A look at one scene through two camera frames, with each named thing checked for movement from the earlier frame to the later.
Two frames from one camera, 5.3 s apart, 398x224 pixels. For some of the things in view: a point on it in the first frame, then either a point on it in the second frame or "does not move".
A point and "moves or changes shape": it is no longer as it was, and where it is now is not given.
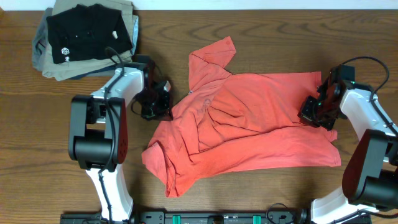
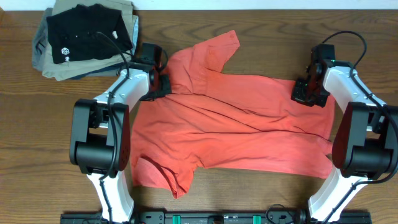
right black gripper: [314, 116] to [303, 93]
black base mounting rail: [200, 217] does not move
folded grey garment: [39, 43] does not move
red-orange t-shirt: [227, 124] moves or changes shape
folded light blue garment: [135, 33] does not move
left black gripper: [158, 109] to [162, 86]
